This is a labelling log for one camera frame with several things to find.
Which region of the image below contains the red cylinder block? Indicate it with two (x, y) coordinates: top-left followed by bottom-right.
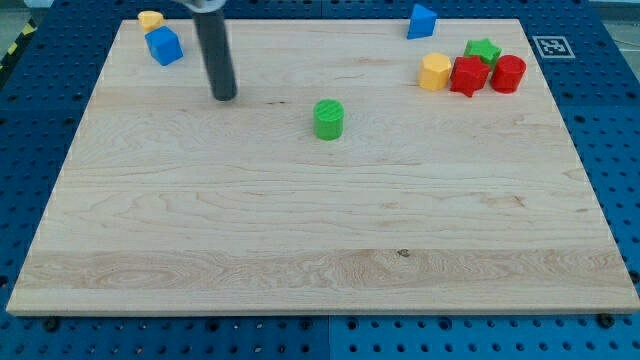
(490, 55), (527, 94)

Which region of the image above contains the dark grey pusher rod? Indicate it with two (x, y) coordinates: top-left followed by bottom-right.
(192, 9), (237, 101)

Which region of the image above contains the silver rod mount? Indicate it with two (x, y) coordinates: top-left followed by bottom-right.
(173, 0), (227, 13)

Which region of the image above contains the yellow hexagon block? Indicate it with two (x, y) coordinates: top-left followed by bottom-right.
(418, 53), (452, 91)

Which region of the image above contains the yellow heart block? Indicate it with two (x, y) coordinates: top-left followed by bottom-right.
(137, 10), (165, 33)

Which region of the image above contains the blue cube block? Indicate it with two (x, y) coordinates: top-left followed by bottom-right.
(145, 26), (183, 66)

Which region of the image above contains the wooden board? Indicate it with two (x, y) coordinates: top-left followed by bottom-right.
(7, 19), (639, 316)

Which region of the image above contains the white fiducial marker tag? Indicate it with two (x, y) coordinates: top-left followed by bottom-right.
(532, 35), (575, 59)

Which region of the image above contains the blue triangle block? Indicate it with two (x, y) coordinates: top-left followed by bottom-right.
(406, 4), (438, 40)

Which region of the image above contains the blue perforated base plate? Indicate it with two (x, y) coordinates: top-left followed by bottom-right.
(1, 1), (639, 359)

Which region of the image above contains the red star block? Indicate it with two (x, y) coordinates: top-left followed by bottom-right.
(450, 55), (491, 97)

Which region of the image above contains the green cylinder block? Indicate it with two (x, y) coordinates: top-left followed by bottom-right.
(313, 99), (345, 140)

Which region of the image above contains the green star block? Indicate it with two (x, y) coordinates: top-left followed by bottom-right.
(463, 38), (502, 68)

